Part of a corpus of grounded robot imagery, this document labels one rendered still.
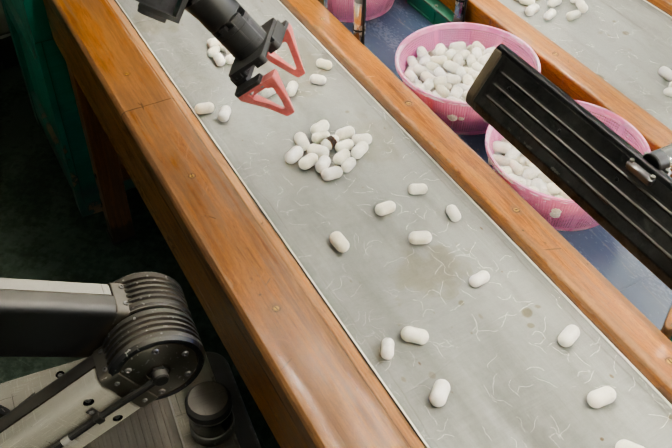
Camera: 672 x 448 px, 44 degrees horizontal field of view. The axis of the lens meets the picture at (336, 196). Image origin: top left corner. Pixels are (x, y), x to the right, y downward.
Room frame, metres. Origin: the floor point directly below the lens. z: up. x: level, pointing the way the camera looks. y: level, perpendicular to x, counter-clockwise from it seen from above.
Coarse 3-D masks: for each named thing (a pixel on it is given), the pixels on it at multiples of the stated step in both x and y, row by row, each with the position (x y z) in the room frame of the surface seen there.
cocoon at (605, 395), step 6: (594, 390) 0.60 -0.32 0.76; (600, 390) 0.60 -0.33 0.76; (606, 390) 0.60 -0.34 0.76; (612, 390) 0.60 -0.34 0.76; (588, 396) 0.59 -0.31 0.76; (594, 396) 0.59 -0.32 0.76; (600, 396) 0.59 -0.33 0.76; (606, 396) 0.59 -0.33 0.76; (612, 396) 0.59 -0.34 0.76; (588, 402) 0.59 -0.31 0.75; (594, 402) 0.58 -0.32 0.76; (600, 402) 0.58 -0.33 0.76; (606, 402) 0.59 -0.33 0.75
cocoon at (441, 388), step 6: (438, 384) 0.60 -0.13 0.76; (444, 384) 0.60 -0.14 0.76; (432, 390) 0.60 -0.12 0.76; (438, 390) 0.60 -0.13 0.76; (444, 390) 0.60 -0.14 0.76; (432, 396) 0.59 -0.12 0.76; (438, 396) 0.59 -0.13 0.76; (444, 396) 0.59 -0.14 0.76; (432, 402) 0.58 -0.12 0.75; (438, 402) 0.58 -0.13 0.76; (444, 402) 0.58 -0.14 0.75
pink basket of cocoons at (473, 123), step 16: (416, 32) 1.40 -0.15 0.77; (464, 32) 1.43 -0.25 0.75; (480, 32) 1.42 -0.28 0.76; (496, 32) 1.41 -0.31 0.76; (400, 48) 1.34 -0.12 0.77; (416, 48) 1.39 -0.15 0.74; (432, 48) 1.41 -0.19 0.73; (512, 48) 1.38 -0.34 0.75; (528, 48) 1.35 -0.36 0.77; (400, 64) 1.32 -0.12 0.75; (432, 96) 1.19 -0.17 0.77; (448, 112) 1.19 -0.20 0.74; (464, 112) 1.18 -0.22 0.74; (464, 128) 1.20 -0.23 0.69; (480, 128) 1.20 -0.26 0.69
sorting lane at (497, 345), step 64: (128, 0) 1.56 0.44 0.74; (256, 0) 1.56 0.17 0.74; (192, 64) 1.33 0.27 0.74; (256, 128) 1.13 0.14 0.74; (384, 128) 1.14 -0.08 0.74; (256, 192) 0.97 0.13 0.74; (320, 192) 0.97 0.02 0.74; (384, 192) 0.98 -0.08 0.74; (448, 192) 0.98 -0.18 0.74; (320, 256) 0.84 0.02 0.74; (384, 256) 0.84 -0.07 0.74; (448, 256) 0.84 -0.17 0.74; (512, 256) 0.84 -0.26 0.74; (384, 320) 0.72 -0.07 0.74; (448, 320) 0.72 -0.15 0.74; (512, 320) 0.72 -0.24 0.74; (576, 320) 0.72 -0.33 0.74; (384, 384) 0.62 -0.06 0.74; (512, 384) 0.62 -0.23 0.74; (576, 384) 0.62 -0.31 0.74; (640, 384) 0.62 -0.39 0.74
